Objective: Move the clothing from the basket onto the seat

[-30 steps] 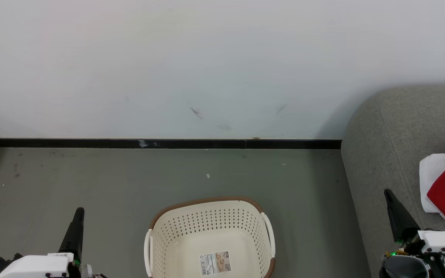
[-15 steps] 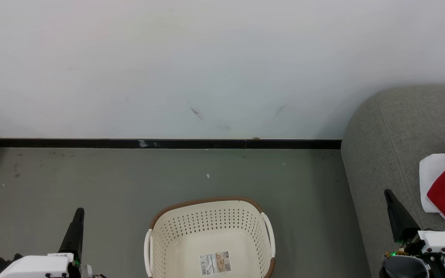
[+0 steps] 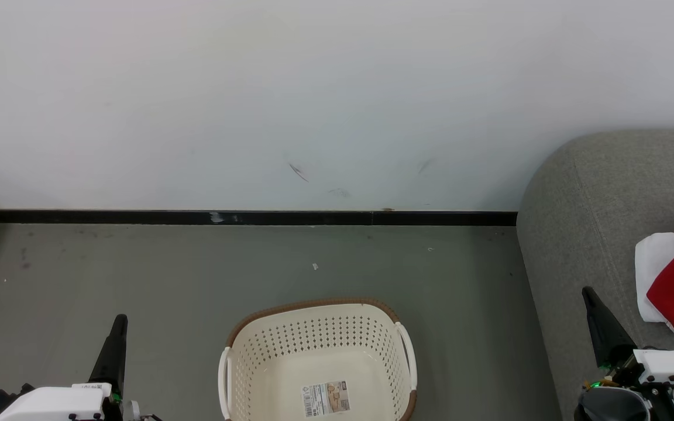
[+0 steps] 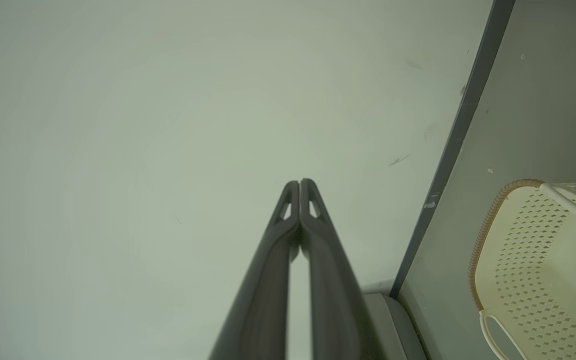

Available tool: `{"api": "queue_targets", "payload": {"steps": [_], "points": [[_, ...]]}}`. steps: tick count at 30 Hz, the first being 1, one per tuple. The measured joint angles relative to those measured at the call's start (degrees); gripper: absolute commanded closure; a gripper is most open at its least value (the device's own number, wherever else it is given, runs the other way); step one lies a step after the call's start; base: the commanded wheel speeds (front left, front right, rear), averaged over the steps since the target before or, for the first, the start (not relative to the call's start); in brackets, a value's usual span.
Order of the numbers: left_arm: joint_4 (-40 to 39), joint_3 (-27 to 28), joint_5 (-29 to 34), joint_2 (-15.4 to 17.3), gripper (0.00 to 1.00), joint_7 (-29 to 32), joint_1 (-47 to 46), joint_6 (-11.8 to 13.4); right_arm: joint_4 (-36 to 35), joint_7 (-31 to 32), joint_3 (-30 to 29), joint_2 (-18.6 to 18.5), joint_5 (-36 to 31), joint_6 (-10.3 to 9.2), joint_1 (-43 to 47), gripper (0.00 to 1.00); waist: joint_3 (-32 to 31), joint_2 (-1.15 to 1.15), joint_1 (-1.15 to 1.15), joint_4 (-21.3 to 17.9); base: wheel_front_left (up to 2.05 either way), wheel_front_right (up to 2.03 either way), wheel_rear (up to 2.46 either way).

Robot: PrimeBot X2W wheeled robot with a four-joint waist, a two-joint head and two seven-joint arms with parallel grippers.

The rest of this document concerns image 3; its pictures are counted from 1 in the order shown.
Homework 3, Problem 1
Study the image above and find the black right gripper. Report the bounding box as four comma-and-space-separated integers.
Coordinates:
574, 286, 674, 421

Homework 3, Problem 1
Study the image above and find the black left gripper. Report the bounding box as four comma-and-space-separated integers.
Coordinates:
88, 314, 129, 421

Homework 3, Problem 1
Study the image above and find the cream perforated laundry basket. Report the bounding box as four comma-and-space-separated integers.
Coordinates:
218, 298, 418, 421

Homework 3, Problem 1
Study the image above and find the printed paper basket label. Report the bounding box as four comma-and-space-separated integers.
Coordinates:
301, 381, 351, 419

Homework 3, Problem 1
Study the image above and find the grey fabric sofa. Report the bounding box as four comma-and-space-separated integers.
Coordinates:
516, 129, 674, 421

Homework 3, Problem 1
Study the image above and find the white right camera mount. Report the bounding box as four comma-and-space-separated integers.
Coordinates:
633, 348, 674, 379

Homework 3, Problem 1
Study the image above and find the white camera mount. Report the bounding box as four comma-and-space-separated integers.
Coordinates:
0, 382, 113, 421
633, 348, 674, 379

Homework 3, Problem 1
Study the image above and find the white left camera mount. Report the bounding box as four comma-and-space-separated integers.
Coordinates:
0, 382, 113, 421

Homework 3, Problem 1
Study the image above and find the black wall baseboard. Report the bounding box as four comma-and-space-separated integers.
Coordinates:
0, 209, 518, 227

